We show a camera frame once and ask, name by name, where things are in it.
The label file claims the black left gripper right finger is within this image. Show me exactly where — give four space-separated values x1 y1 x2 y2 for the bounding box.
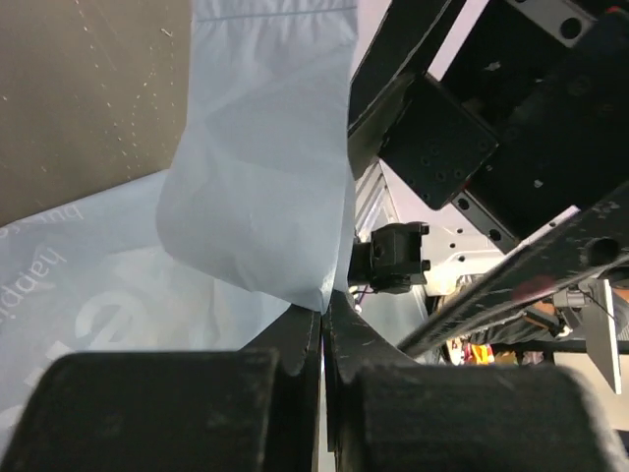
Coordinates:
322 292 628 471

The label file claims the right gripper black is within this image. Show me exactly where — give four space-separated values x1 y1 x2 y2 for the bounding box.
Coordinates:
348 0 628 352

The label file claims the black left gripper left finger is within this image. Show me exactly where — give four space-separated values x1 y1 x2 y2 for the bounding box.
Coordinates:
1 307 321 472

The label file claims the light blue trash bag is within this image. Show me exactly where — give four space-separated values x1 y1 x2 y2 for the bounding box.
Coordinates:
1 1 358 443

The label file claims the aluminium frame rail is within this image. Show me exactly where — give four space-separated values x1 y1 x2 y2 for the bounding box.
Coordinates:
355 161 399 242

